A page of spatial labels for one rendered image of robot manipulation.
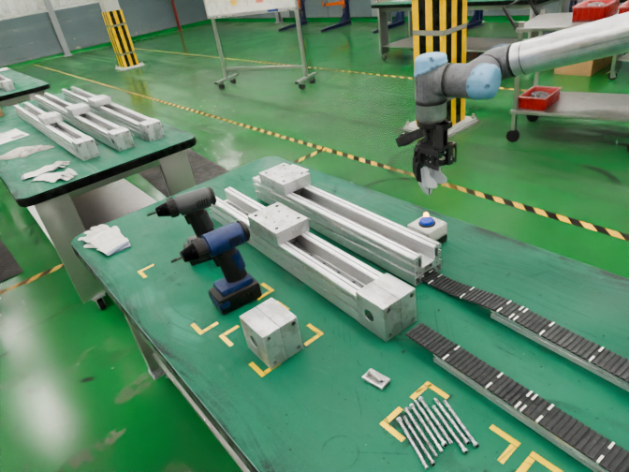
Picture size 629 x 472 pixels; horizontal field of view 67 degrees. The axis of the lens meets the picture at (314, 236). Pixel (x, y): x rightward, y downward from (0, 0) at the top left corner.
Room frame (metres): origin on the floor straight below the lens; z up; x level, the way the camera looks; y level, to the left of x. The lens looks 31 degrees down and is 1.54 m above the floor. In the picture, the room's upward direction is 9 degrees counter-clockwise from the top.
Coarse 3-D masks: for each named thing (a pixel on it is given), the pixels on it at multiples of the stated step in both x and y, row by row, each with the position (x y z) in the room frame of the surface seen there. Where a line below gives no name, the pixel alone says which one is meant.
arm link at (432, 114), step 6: (420, 108) 1.11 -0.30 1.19; (426, 108) 1.10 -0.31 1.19; (432, 108) 1.10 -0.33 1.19; (438, 108) 1.10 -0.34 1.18; (444, 108) 1.10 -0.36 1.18; (420, 114) 1.11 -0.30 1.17; (426, 114) 1.10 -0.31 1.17; (432, 114) 1.10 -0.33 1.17; (438, 114) 1.10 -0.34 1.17; (444, 114) 1.10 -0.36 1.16; (420, 120) 1.11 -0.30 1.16; (426, 120) 1.10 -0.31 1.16; (432, 120) 1.10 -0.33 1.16; (438, 120) 1.10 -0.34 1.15
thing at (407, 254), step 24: (264, 192) 1.57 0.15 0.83; (312, 192) 1.44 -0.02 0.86; (312, 216) 1.32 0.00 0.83; (336, 216) 1.23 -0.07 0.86; (360, 216) 1.23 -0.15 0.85; (336, 240) 1.22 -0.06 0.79; (360, 240) 1.12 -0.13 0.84; (384, 240) 1.06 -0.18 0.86; (408, 240) 1.07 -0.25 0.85; (432, 240) 1.02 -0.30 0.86; (384, 264) 1.05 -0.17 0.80; (408, 264) 0.97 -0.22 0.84; (432, 264) 0.99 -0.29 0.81
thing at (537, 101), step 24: (528, 0) 4.00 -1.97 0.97; (600, 0) 3.58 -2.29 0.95; (528, 24) 3.61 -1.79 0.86; (552, 24) 3.47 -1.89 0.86; (576, 24) 3.34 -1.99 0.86; (528, 96) 3.68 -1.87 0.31; (552, 96) 3.51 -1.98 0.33; (576, 96) 3.62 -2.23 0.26; (600, 96) 3.53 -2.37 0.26; (624, 96) 3.44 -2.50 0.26; (528, 120) 3.94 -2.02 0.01; (624, 120) 3.04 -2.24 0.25
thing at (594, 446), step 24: (408, 336) 0.75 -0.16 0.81; (432, 336) 0.74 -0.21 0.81; (456, 360) 0.66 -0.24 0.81; (480, 360) 0.65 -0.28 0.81; (480, 384) 0.60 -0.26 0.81; (504, 384) 0.59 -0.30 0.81; (528, 408) 0.53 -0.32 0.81; (552, 408) 0.52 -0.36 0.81; (552, 432) 0.48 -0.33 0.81; (576, 432) 0.47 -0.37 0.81; (600, 456) 0.42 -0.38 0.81; (624, 456) 0.42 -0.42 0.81
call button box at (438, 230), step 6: (414, 222) 1.17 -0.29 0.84; (438, 222) 1.15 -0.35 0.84; (444, 222) 1.14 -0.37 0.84; (408, 228) 1.16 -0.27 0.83; (414, 228) 1.14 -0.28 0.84; (420, 228) 1.13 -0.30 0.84; (426, 228) 1.13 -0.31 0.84; (432, 228) 1.12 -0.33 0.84; (438, 228) 1.12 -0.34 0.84; (444, 228) 1.13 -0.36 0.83; (426, 234) 1.10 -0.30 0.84; (432, 234) 1.10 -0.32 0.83; (438, 234) 1.12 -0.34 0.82; (444, 234) 1.13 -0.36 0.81; (438, 240) 1.12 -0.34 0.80; (444, 240) 1.13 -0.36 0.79
